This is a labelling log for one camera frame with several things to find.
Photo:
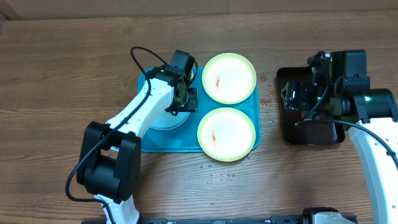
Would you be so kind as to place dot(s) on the light blue plate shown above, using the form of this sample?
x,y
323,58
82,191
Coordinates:
x,y
167,121

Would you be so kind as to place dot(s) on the yellow-green plate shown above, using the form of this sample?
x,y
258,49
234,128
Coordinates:
x,y
226,134
229,78

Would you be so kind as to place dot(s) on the black rectangular tray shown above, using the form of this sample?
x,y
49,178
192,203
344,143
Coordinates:
x,y
304,134

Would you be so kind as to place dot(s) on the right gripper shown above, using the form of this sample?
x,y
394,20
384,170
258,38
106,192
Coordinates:
x,y
296,97

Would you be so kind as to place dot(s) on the teal plastic tray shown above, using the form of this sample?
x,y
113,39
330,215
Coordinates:
x,y
183,138

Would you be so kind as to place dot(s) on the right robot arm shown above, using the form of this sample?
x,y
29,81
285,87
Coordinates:
x,y
330,100

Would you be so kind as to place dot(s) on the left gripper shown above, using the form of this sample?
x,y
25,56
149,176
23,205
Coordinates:
x,y
193,103

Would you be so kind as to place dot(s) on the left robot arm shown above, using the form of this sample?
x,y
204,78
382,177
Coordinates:
x,y
110,157

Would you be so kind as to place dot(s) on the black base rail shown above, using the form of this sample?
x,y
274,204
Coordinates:
x,y
296,219

